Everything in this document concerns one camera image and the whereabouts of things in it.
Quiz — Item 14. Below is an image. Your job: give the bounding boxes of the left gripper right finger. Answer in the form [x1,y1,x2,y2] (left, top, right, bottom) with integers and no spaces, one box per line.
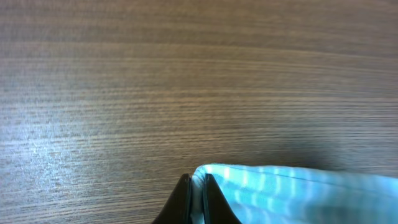
[202,174,241,224]

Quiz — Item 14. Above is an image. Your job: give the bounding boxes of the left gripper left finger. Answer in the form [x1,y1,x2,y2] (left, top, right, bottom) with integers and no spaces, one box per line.
[152,174,192,224]

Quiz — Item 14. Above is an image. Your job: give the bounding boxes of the light blue striped baby pants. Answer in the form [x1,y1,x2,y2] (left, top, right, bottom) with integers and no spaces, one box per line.
[191,164,397,224]

